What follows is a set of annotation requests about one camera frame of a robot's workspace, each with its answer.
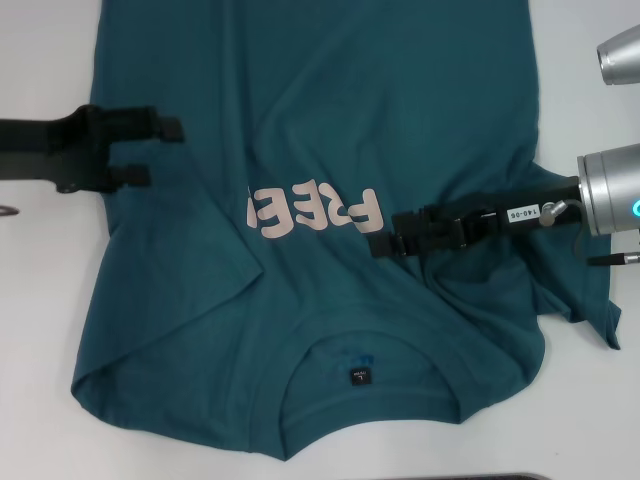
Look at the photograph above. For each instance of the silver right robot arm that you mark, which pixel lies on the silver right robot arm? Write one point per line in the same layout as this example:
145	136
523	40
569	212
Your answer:
612	190

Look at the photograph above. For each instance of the teal blue printed t-shirt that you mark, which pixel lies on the teal blue printed t-shirt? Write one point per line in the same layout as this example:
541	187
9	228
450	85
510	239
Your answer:
325	100

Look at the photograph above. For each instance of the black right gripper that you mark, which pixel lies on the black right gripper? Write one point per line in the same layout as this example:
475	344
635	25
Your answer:
515	215

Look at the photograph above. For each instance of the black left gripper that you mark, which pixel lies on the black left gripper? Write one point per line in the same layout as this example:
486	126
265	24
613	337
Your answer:
55	150

